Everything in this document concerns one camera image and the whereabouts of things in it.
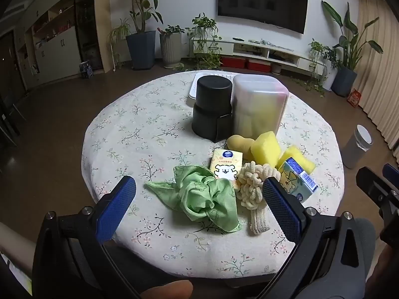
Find blue and yellow tissue pack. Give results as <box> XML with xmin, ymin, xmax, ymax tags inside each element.
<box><xmin>277</xmin><ymin>157</ymin><xmax>319</xmax><ymax>202</ymax></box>

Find dark glass cabinet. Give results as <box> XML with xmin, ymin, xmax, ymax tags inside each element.
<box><xmin>74</xmin><ymin>0</ymin><xmax>104</xmax><ymax>72</ymax></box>

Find dull yellow peanut-shaped sponge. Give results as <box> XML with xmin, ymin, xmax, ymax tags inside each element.
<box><xmin>226</xmin><ymin>134</ymin><xmax>257</xmax><ymax>161</ymax></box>

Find translucent plastic container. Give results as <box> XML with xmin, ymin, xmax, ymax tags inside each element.
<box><xmin>231</xmin><ymin>74</ymin><xmax>290</xmax><ymax>138</ymax></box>

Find dark blue box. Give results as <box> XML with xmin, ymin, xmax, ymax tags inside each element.
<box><xmin>79</xmin><ymin>60</ymin><xmax>95</xmax><ymax>79</ymax></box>

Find dark dining chair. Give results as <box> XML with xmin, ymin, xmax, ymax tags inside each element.
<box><xmin>0</xmin><ymin>93</ymin><xmax>27</xmax><ymax>147</ymax></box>

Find orange tissue pack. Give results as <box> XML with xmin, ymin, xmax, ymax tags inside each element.
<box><xmin>209</xmin><ymin>149</ymin><xmax>244</xmax><ymax>190</ymax></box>

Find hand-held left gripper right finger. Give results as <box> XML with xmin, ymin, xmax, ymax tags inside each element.
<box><xmin>259</xmin><ymin>177</ymin><xmax>371</xmax><ymax>299</ymax></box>

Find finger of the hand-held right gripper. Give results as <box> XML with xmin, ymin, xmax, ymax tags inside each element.
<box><xmin>383</xmin><ymin>163</ymin><xmax>399</xmax><ymax>188</ymax></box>
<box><xmin>356</xmin><ymin>166</ymin><xmax>394</xmax><ymax>214</ymax></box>

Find black cylindrical container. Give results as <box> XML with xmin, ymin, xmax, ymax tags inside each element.
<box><xmin>191</xmin><ymin>75</ymin><xmax>234</xmax><ymax>142</ymax></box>

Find beige curtain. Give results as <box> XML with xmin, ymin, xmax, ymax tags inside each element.
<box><xmin>355</xmin><ymin>0</ymin><xmax>399</xmax><ymax>159</ymax></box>

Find small bushy plant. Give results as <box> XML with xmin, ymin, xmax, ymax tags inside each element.
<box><xmin>308</xmin><ymin>39</ymin><xmax>339</xmax><ymax>94</ymax></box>

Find trailing green plant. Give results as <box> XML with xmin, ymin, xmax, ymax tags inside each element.
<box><xmin>182</xmin><ymin>13</ymin><xmax>223</xmax><ymax>71</ymax></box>

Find cream woven scrub pad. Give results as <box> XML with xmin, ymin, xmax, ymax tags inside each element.
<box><xmin>248</xmin><ymin>205</ymin><xmax>269</xmax><ymax>235</ymax></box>

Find white plastic tray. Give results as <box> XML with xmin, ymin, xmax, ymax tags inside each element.
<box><xmin>189</xmin><ymin>72</ymin><xmax>235</xmax><ymax>101</ymax></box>

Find green cloth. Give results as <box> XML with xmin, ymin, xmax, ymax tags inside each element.
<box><xmin>144</xmin><ymin>165</ymin><xmax>242</xmax><ymax>232</ymax></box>

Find cream knotted rope toy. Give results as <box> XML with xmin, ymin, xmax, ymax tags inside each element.
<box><xmin>235</xmin><ymin>161</ymin><xmax>281</xmax><ymax>209</ymax></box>

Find black wall television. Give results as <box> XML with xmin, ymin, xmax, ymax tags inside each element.
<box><xmin>217</xmin><ymin>0</ymin><xmax>309</xmax><ymax>35</ymax></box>

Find tall plant in blue pot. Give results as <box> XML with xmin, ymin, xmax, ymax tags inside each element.
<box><xmin>110</xmin><ymin>0</ymin><xmax>164</xmax><ymax>71</ymax></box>

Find plant in ribbed grey pot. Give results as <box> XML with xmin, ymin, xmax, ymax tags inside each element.
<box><xmin>159</xmin><ymin>25</ymin><xmax>185</xmax><ymax>68</ymax></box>

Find white wall cabinet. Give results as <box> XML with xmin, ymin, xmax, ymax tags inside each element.
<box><xmin>15</xmin><ymin>0</ymin><xmax>82</xmax><ymax>84</ymax></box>

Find white television stand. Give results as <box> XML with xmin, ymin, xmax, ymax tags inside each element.
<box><xmin>191</xmin><ymin>36</ymin><xmax>328</xmax><ymax>76</ymax></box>

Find large-leaf plant in blue pot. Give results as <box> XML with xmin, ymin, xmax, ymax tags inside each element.
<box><xmin>321</xmin><ymin>0</ymin><xmax>384</xmax><ymax>98</ymax></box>

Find small bright yellow sponge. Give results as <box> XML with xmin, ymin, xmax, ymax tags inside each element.
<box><xmin>278</xmin><ymin>145</ymin><xmax>316</xmax><ymax>175</ymax></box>

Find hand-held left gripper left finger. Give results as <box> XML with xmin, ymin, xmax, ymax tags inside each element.
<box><xmin>32</xmin><ymin>175</ymin><xmax>141</xmax><ymax>299</ymax></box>

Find grey trash bin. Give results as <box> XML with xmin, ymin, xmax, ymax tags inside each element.
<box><xmin>341</xmin><ymin>125</ymin><xmax>373</xmax><ymax>169</ymax></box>

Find red printed box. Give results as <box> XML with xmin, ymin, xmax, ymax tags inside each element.
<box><xmin>347</xmin><ymin>89</ymin><xmax>363</xmax><ymax>108</ymax></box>

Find brown door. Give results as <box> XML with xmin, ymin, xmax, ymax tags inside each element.
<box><xmin>0</xmin><ymin>31</ymin><xmax>26</xmax><ymax>100</ymax></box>

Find thin-leaved spider plant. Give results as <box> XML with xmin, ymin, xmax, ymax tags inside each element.
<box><xmin>108</xmin><ymin>19</ymin><xmax>131</xmax><ymax>69</ymax></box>

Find large rectangular yellow sponge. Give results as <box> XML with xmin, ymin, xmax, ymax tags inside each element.
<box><xmin>251</xmin><ymin>131</ymin><xmax>282</xmax><ymax>169</ymax></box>

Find person's right forearm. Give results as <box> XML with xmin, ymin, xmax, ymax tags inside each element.
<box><xmin>366</xmin><ymin>242</ymin><xmax>399</xmax><ymax>299</ymax></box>

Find leaf-patterned cushion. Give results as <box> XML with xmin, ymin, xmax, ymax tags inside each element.
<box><xmin>0</xmin><ymin>252</ymin><xmax>33</xmax><ymax>296</ymax></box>

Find red storage box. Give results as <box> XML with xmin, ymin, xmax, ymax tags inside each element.
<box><xmin>248</xmin><ymin>59</ymin><xmax>271</xmax><ymax>72</ymax></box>
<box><xmin>221</xmin><ymin>57</ymin><xmax>249</xmax><ymax>68</ymax></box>

